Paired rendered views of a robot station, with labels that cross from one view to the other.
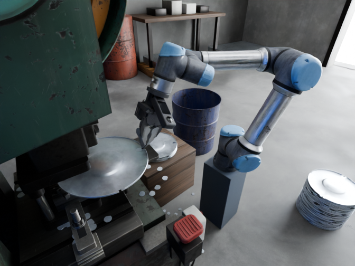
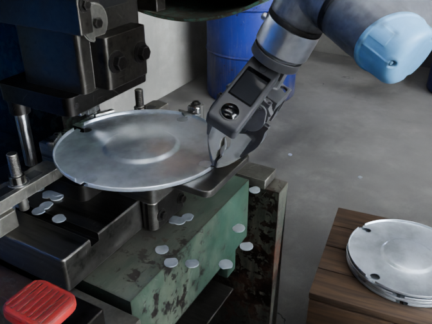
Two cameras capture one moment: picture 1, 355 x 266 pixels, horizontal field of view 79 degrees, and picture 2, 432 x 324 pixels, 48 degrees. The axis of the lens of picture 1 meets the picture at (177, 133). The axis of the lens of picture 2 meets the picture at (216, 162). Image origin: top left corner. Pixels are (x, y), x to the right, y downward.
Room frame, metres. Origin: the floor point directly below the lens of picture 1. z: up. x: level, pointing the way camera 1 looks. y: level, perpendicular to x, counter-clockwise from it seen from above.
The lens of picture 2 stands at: (0.32, -0.47, 1.16)
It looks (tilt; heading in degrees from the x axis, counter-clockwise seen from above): 29 degrees down; 64
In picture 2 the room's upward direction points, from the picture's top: straight up
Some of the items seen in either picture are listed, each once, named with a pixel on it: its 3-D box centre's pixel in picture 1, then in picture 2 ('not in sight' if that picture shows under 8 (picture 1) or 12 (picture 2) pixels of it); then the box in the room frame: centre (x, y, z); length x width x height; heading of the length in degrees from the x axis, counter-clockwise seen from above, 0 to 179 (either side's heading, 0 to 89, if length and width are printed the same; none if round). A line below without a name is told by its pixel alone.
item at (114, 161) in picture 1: (104, 162); (141, 144); (0.54, 0.24, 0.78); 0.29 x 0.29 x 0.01
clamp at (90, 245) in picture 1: (79, 225); (13, 184); (0.33, 0.25, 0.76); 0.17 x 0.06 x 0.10; 34
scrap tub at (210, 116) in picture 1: (195, 122); not in sight; (1.68, -0.16, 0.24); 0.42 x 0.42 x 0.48
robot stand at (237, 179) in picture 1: (221, 189); not in sight; (0.91, -0.27, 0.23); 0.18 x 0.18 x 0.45; 44
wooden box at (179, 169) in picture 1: (157, 167); (393, 314); (1.16, 0.15, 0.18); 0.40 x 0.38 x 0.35; 131
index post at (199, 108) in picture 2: not in sight; (196, 123); (0.68, 0.34, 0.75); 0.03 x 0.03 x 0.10; 34
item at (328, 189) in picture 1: (334, 186); not in sight; (0.92, -0.97, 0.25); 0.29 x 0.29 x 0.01
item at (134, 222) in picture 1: (73, 201); (93, 180); (0.47, 0.35, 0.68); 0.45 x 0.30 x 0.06; 34
